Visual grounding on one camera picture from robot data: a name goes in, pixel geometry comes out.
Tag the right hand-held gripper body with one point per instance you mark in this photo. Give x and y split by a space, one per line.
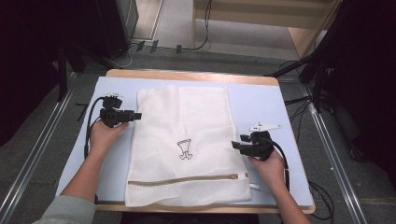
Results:
260 147

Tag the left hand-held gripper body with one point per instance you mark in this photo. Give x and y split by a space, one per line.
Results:
111 116

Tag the person's left hand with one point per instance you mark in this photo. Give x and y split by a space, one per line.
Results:
104 137

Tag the person's right hand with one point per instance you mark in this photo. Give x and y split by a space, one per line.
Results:
269 169

